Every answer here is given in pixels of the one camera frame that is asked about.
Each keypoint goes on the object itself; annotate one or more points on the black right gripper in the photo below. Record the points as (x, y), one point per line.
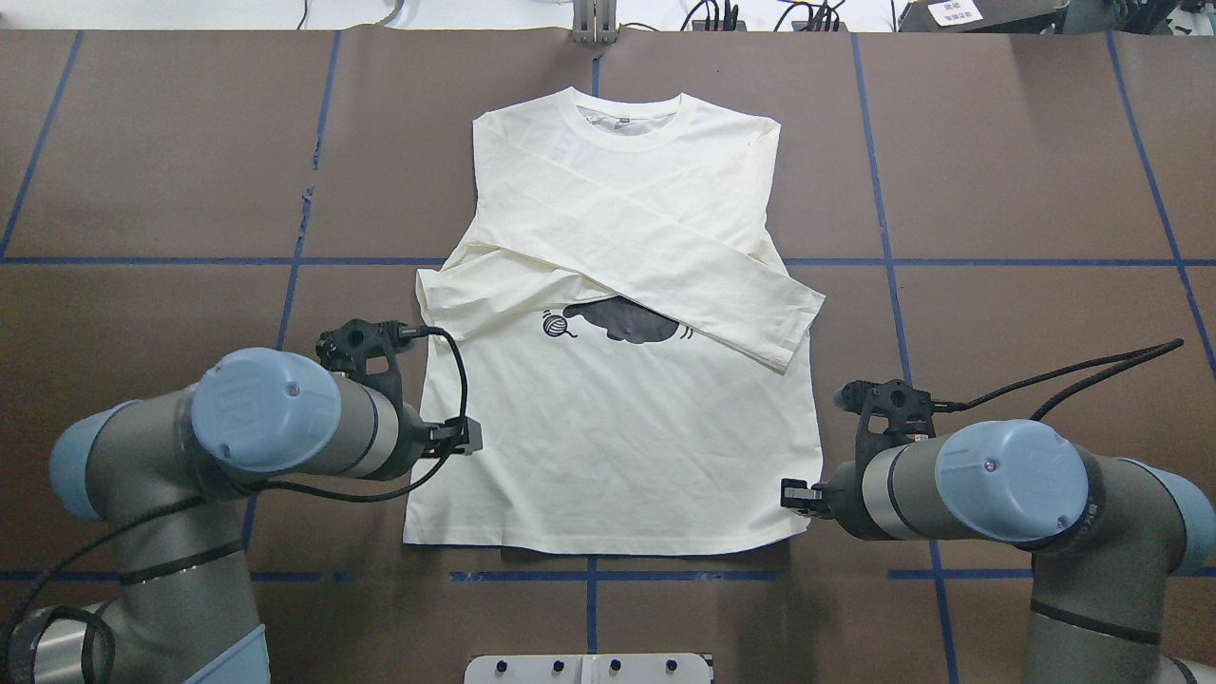
(801, 495)

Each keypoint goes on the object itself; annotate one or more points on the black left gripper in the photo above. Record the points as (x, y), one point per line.
(454, 439)

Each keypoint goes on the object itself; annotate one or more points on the cream long-sleeve cat shirt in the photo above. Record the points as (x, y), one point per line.
(626, 334)

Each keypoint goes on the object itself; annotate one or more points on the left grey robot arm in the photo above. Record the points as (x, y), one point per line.
(166, 473)

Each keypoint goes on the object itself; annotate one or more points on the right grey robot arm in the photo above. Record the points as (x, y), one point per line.
(1104, 535)

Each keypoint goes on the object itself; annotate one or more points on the black box with label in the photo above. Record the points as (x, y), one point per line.
(999, 17)

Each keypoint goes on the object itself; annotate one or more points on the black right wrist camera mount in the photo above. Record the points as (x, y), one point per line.
(893, 414)

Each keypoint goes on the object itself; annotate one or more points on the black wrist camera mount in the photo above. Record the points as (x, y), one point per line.
(893, 414)
(367, 353)

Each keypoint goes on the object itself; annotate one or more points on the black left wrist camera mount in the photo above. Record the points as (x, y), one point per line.
(367, 353)

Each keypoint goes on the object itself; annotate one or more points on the white camera post base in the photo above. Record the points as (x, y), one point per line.
(592, 668)

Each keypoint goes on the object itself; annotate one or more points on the grey aluminium frame post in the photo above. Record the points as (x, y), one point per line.
(595, 22)

